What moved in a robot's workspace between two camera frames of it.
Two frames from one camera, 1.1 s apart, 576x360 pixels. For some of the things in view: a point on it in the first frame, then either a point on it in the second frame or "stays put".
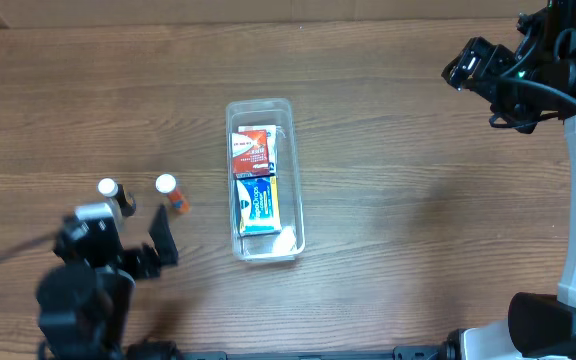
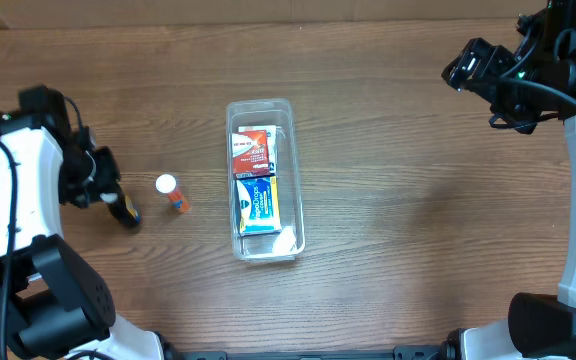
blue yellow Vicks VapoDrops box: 258,206 stays put
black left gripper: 131,260 → 101,179
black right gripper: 491,85 stays put
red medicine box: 250,153 stays put
